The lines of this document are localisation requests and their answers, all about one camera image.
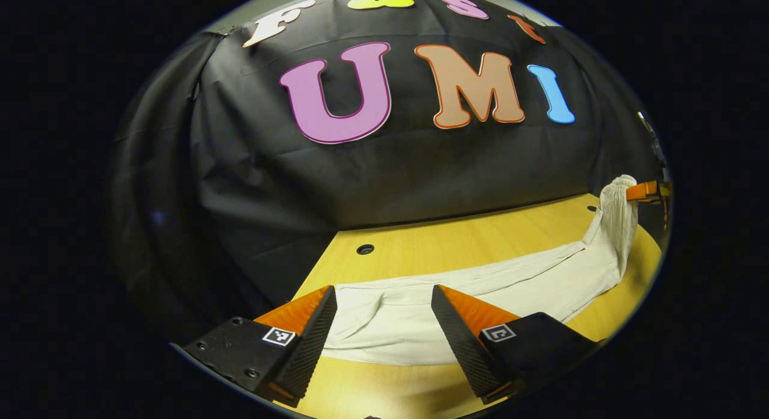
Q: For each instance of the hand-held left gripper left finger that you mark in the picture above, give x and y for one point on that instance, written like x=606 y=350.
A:
x=309 y=350

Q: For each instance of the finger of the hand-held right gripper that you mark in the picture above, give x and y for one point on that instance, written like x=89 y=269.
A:
x=643 y=192

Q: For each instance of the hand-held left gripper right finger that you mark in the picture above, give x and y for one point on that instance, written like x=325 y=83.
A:
x=462 y=347

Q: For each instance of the white jeans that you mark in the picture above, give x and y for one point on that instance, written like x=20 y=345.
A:
x=390 y=323

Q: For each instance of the black backdrop cloth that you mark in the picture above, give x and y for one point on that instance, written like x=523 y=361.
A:
x=360 y=178

